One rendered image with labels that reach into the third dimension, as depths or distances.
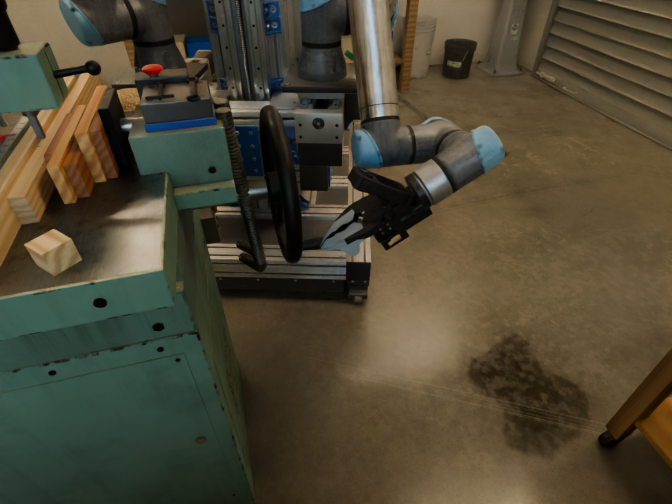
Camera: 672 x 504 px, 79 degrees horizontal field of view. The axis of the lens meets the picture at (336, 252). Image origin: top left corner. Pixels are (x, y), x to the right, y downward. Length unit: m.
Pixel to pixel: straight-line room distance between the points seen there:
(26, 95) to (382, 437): 1.16
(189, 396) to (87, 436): 0.19
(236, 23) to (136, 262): 1.06
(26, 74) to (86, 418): 0.53
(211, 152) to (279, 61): 0.87
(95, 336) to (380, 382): 0.98
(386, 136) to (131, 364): 0.58
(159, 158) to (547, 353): 1.41
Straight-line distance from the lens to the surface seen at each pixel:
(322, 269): 1.51
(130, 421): 0.86
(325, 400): 1.40
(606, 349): 1.79
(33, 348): 0.71
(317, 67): 1.29
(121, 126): 0.73
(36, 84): 0.69
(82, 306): 0.54
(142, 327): 0.67
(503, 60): 4.47
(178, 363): 0.73
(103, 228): 0.59
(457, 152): 0.76
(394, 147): 0.80
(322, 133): 1.22
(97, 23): 1.34
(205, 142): 0.67
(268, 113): 0.71
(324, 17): 1.27
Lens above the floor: 1.21
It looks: 40 degrees down
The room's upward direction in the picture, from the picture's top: straight up
